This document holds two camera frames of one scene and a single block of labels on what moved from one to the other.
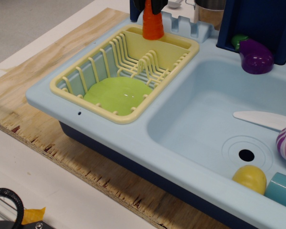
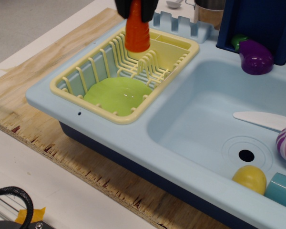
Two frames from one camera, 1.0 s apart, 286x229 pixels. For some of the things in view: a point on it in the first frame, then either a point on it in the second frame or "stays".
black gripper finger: (158, 5) → (148, 8)
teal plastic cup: (281, 188) stays
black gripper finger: (139, 4) → (123, 7)
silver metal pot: (211, 11) stays
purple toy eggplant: (256, 58) stays
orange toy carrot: (153, 28) → (137, 35)
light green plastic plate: (117, 95) stays
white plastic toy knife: (274, 121) stays
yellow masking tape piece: (33, 215) stays
